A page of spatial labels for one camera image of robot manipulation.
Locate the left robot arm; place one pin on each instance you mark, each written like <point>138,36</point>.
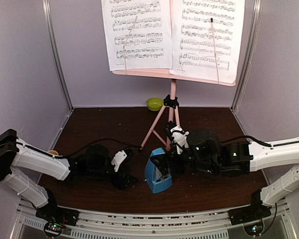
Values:
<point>92,161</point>

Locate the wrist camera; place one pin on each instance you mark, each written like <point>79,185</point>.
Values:
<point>121,157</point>
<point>176,135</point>

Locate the blue metronome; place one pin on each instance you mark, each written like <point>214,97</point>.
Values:
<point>154,178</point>

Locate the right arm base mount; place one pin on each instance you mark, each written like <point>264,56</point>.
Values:
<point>248,214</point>

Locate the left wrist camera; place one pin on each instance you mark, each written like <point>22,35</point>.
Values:
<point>121,157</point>

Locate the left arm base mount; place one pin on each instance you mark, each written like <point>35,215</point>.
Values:
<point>63,216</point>

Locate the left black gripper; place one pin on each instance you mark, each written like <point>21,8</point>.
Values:
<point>122,184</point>

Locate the green bowl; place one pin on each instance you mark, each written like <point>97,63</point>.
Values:
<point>154,104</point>

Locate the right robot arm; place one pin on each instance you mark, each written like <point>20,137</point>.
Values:
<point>203,151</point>

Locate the pink music stand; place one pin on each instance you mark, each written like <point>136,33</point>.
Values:
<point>170,100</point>

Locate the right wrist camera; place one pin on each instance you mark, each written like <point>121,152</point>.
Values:
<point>176,135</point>

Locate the sheet music page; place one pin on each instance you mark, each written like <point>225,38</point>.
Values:
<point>206,39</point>
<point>138,34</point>

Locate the patterned mug yellow inside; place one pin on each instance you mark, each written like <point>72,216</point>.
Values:
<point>53,152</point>

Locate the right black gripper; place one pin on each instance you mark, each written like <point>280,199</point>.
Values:
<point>172,159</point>

